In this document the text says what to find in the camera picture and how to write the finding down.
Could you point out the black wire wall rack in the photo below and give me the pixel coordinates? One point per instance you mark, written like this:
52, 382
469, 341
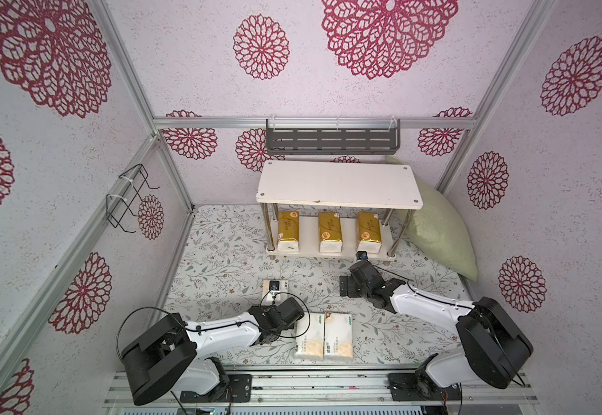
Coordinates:
119, 205

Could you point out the white two-tier shelf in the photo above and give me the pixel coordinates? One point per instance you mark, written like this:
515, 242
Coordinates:
336, 186

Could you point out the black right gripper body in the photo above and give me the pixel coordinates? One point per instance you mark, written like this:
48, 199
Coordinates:
356, 283

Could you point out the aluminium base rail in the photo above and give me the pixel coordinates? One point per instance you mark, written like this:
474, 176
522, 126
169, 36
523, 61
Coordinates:
334, 389

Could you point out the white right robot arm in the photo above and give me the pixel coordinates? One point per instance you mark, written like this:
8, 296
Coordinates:
492, 348

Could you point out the light green pillow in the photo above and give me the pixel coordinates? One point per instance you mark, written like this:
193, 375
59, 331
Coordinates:
435, 228

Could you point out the grey wall-mounted metal rack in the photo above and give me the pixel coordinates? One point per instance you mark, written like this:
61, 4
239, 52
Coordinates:
335, 141

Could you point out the white tissue pack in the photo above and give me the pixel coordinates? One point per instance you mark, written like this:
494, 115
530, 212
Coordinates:
338, 336
310, 337
269, 299

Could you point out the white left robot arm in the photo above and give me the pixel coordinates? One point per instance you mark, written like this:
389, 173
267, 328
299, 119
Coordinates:
176, 356

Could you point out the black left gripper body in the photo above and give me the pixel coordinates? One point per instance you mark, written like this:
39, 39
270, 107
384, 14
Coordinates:
260, 308

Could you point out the gold tissue pack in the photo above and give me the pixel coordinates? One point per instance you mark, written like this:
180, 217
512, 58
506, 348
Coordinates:
288, 232
369, 233
330, 232

